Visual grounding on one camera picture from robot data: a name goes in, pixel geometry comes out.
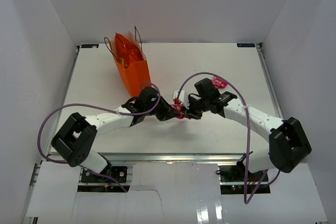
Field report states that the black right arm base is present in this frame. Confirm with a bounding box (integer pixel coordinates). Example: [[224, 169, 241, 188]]
[[215, 161, 264, 195]]

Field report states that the pink mint candy packet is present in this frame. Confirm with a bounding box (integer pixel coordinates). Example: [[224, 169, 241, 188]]
[[171, 104, 185, 119]]

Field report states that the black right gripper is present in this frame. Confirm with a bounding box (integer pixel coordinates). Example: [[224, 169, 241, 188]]
[[181, 95, 209, 120]]

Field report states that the orange paper bag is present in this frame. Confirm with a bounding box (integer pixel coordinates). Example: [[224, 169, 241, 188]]
[[104, 28, 151, 97]]

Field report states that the orange cassava chips bag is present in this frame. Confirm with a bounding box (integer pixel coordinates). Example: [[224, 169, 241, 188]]
[[114, 33, 143, 69]]

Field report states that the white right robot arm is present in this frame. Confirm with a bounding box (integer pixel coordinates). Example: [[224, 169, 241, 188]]
[[186, 78, 312, 182]]

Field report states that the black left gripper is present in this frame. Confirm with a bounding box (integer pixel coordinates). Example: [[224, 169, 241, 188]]
[[144, 95, 180, 122]]

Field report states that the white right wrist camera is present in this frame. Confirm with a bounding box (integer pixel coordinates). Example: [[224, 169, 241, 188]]
[[173, 90, 189, 109]]

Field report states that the aluminium table edge rail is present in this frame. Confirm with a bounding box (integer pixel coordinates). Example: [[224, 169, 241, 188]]
[[26, 42, 289, 223]]

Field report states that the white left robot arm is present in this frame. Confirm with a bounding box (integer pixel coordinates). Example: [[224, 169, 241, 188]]
[[51, 87, 202, 182]]

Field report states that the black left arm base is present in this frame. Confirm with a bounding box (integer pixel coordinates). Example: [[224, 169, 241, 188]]
[[80, 165, 129, 184]]

